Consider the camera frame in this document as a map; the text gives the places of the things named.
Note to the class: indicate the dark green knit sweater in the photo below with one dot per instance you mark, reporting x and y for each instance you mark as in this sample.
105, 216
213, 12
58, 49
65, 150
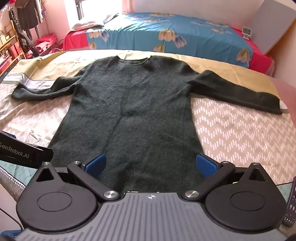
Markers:
134, 104

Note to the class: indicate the red cloth pile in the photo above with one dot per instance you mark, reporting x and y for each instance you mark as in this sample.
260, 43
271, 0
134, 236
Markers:
46, 42

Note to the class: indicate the blue floral bedsheet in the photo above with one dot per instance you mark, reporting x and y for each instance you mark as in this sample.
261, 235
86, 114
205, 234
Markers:
148, 32

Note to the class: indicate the dark hanging clothes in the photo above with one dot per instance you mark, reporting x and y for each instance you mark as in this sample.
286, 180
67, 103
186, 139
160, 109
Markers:
27, 16

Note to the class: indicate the small white object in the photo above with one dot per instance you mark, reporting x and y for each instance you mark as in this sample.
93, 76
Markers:
284, 107

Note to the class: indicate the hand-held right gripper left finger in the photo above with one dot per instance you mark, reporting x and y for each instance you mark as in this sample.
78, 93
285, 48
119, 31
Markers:
97, 162

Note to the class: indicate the grey headboard panel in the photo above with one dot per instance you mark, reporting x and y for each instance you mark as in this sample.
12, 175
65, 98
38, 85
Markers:
270, 23

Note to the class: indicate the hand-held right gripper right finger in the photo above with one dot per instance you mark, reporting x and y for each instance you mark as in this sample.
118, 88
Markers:
204, 164

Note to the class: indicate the white crumpled clothes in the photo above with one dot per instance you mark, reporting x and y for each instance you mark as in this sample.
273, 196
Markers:
90, 23

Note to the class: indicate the wooden shelf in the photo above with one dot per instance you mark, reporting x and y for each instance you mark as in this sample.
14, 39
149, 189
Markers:
9, 55

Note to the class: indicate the small white desk clock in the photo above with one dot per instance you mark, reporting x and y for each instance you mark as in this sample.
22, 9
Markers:
246, 32

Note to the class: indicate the yellow beige patchwork quilt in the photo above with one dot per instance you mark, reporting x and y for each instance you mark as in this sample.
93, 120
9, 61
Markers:
231, 129

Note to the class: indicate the black remote control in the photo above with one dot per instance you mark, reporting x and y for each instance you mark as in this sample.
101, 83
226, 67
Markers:
291, 206

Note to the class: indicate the window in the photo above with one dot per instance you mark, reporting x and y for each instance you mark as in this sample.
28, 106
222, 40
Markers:
74, 9

